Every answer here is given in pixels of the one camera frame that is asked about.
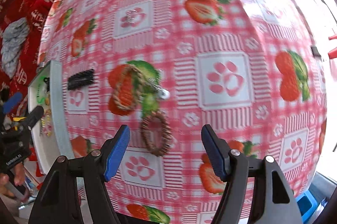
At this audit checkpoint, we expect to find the strawberry printed pink tablecloth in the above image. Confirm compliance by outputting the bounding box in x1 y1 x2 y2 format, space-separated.
37 0 328 224

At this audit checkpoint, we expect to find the person's left hand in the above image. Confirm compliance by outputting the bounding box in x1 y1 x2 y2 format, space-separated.
0 163 29 200

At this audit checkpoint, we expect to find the pastel bead bracelet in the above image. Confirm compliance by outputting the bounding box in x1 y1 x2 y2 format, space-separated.
39 108 54 138

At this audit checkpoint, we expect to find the red plastic stool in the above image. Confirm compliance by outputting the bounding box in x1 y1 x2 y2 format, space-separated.
328 33 337 60

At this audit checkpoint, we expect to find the red covered sofa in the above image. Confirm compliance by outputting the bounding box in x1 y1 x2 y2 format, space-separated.
0 0 71 98

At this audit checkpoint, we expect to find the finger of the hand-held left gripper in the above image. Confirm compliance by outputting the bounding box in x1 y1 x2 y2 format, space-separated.
20 106 45 131
3 93 23 114

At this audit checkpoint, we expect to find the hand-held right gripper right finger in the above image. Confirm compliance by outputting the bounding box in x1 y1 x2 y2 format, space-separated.
201 125 303 224

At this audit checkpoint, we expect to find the white shallow cardboard tray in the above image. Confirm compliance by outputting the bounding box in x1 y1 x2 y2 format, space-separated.
28 60 79 177

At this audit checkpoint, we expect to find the grey knitted blanket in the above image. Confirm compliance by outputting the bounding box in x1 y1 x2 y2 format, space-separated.
0 17 31 78

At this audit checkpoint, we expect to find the black snap hair clip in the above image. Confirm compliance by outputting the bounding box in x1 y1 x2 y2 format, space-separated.
67 69 95 91

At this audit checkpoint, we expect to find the brown spiral hair tie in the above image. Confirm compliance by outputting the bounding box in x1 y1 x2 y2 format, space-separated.
139 111 173 157

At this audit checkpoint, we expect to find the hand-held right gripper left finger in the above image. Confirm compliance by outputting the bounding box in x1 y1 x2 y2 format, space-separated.
28 125 131 224

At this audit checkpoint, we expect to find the blue plastic stool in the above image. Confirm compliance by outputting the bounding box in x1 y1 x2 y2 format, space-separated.
296 191 325 223

